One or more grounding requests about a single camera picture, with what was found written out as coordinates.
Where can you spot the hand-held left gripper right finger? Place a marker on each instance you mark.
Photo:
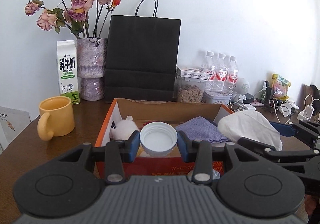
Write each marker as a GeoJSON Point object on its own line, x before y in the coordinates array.
{"type": "Point", "coordinates": [183, 146]}

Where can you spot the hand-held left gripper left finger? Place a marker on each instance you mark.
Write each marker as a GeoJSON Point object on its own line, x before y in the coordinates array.
{"type": "Point", "coordinates": [135, 144]}

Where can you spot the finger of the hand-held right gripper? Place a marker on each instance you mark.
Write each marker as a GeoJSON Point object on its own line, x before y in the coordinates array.
{"type": "Point", "coordinates": [282, 129]}
{"type": "Point", "coordinates": [287, 156]}

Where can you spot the yellow white plush toy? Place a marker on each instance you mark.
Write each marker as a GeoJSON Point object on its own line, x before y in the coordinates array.
{"type": "Point", "coordinates": [123, 127]}

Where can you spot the white ribbed bottle cap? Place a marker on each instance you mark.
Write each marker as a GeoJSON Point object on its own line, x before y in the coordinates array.
{"type": "Point", "coordinates": [157, 149]}

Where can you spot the purple linen cloth bag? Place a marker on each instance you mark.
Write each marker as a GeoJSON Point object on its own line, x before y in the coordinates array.
{"type": "Point", "coordinates": [197, 127]}

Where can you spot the orange cardboard box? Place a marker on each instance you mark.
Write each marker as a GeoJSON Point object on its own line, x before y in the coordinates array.
{"type": "Point", "coordinates": [162, 167]}

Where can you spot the white tissue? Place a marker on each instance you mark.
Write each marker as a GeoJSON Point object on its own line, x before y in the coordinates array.
{"type": "Point", "coordinates": [247, 124]}

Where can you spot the iridescent plastic bag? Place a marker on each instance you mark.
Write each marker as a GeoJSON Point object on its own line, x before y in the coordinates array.
{"type": "Point", "coordinates": [217, 172]}

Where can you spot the white plug-in charger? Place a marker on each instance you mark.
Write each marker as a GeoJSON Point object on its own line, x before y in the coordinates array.
{"type": "Point", "coordinates": [310, 111]}

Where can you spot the black upright device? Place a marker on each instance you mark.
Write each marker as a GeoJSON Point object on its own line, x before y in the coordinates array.
{"type": "Point", "coordinates": [268, 94]}

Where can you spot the small green spray bottle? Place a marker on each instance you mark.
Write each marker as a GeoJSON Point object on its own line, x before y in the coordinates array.
{"type": "Point", "coordinates": [263, 95]}

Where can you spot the yellow snack bag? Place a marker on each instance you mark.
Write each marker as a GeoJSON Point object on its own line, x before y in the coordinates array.
{"type": "Point", "coordinates": [280, 88]}

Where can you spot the black power adapter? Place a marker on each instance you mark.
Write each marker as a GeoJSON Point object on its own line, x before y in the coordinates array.
{"type": "Point", "coordinates": [248, 97]}

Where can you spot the clear seed container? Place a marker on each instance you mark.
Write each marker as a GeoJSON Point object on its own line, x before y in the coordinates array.
{"type": "Point", "coordinates": [190, 92]}

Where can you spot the white robot speaker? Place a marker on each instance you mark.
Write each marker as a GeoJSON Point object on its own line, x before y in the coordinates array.
{"type": "Point", "coordinates": [242, 86]}

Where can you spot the printed tin box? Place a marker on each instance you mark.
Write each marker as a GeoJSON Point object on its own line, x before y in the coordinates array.
{"type": "Point", "coordinates": [216, 97]}

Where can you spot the clear water bottle red label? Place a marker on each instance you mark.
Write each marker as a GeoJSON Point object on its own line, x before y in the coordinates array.
{"type": "Point", "coordinates": [232, 76]}
{"type": "Point", "coordinates": [221, 74]}
{"type": "Point", "coordinates": [208, 69]}

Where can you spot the flat white printed box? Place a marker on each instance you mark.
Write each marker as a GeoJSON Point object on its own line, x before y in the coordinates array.
{"type": "Point", "coordinates": [192, 74]}

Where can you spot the yellow ceramic mug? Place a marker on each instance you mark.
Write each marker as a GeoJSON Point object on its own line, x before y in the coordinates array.
{"type": "Point", "coordinates": [60, 119]}

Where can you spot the black paper bag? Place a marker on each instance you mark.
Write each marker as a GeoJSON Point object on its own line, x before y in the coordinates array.
{"type": "Point", "coordinates": [142, 51]}

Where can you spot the purple mottled vase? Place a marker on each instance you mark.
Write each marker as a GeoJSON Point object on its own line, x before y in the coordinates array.
{"type": "Point", "coordinates": [91, 59]}

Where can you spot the white green milk carton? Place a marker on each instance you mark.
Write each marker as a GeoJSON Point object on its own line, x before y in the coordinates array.
{"type": "Point", "coordinates": [67, 71]}

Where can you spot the white printed package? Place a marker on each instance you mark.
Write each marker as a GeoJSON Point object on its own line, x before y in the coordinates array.
{"type": "Point", "coordinates": [12, 124]}

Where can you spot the dried pink rose bouquet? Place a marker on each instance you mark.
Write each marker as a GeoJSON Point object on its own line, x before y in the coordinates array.
{"type": "Point", "coordinates": [80, 0]}

